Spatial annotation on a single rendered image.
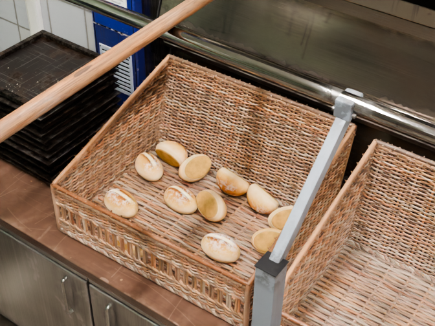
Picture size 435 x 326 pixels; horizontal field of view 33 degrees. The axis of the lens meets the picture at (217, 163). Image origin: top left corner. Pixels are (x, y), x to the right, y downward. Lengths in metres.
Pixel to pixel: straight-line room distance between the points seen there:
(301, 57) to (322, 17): 0.10
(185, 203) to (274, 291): 0.62
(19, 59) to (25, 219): 0.43
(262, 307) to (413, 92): 0.61
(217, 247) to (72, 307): 0.45
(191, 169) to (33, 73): 0.48
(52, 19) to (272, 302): 1.30
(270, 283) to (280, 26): 0.71
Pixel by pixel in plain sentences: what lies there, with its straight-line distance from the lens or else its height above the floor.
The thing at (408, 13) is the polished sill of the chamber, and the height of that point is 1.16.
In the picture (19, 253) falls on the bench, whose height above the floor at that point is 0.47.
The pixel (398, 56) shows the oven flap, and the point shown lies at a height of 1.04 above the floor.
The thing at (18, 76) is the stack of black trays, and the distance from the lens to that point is 1.96.
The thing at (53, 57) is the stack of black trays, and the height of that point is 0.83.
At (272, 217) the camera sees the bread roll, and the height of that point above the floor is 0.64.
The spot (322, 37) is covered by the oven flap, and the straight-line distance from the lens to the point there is 1.70.
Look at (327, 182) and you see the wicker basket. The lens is 1.70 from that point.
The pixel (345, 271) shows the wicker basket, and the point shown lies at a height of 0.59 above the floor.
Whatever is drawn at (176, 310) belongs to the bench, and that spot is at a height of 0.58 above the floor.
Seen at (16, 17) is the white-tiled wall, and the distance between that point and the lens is 2.43.
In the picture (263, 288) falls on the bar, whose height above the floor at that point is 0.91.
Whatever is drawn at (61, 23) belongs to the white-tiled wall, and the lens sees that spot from 2.26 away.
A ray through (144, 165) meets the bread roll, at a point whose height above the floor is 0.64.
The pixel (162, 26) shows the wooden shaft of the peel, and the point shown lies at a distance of 1.37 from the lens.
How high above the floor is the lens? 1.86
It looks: 40 degrees down
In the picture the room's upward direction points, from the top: 1 degrees clockwise
